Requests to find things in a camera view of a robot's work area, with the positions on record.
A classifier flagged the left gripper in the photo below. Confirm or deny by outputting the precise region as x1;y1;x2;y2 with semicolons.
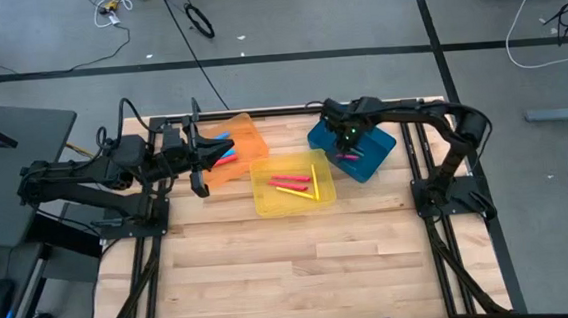
152;94;241;203

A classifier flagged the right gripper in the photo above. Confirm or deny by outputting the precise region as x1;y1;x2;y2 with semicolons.
331;94;383;162

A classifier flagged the yellow highlighter marker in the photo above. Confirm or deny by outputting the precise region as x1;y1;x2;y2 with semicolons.
275;183;316;204
309;163;321;202

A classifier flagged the teal plastic bin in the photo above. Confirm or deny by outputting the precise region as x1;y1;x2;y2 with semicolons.
305;110;401;187

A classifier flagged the orange translucent plastic bin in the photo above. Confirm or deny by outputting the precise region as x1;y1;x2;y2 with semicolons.
184;110;272;191

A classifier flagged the yellow translucent plastic bin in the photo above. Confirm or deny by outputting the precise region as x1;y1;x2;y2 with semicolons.
248;148;339;219

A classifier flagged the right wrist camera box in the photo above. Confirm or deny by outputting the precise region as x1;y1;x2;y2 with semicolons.
319;96;351;127

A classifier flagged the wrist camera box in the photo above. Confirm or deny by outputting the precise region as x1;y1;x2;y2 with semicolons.
160;125;187;151
319;96;351;127

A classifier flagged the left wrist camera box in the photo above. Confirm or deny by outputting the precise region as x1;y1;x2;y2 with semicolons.
160;125;187;151

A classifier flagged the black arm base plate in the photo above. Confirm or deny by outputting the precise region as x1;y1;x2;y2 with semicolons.
409;174;480;220
96;195;173;242

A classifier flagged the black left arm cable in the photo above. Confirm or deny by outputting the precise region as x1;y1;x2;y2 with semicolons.
89;94;157;149

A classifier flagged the black coiled cable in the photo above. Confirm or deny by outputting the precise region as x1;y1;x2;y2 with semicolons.
183;1;216;42

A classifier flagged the white and yellow cable bundle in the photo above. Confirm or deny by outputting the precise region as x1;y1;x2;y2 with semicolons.
84;0;153;31

